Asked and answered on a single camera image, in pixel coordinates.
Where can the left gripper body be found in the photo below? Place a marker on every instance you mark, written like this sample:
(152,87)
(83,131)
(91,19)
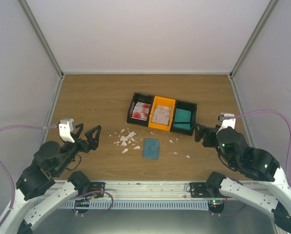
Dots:
(84,146)

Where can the black bin with teal cards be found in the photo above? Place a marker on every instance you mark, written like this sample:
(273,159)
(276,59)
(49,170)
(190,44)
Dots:
(192,107)

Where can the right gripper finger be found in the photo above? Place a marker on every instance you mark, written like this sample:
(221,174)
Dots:
(200,128)
(198,136)

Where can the yellow bin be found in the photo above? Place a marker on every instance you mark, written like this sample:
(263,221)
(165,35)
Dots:
(164,102)

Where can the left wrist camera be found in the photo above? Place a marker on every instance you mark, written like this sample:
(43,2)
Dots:
(66,127)

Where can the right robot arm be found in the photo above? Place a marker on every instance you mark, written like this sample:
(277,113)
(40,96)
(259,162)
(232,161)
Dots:
(256,164)

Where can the red and white card stack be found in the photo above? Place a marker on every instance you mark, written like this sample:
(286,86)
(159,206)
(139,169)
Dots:
(141,111)

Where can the teal card stack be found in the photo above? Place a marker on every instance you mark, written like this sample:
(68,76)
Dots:
(182,119)

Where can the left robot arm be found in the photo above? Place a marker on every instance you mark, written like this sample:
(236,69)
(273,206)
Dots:
(21,216)

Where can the black bin with red cards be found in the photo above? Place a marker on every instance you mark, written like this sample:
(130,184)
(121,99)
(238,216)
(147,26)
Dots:
(138,97)

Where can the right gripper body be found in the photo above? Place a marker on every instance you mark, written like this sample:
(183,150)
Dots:
(208,142)

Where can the aluminium frame post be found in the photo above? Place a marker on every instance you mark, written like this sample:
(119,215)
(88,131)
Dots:
(32,20)
(254,35)

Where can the white perforated cable duct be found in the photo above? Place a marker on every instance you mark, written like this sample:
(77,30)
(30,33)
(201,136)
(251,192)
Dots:
(139,205)

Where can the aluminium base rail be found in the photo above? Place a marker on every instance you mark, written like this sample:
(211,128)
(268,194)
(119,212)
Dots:
(153,190)

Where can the right aluminium frame post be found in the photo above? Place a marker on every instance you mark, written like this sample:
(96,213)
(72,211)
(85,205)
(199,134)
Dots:
(254,35)

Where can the blue leather card holder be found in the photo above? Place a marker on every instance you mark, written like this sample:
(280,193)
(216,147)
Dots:
(151,148)

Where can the left aluminium frame post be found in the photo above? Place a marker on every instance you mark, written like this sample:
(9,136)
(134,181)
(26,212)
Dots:
(32,20)

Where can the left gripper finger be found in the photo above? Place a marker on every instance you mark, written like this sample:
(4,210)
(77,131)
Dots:
(93,135)
(77,132)

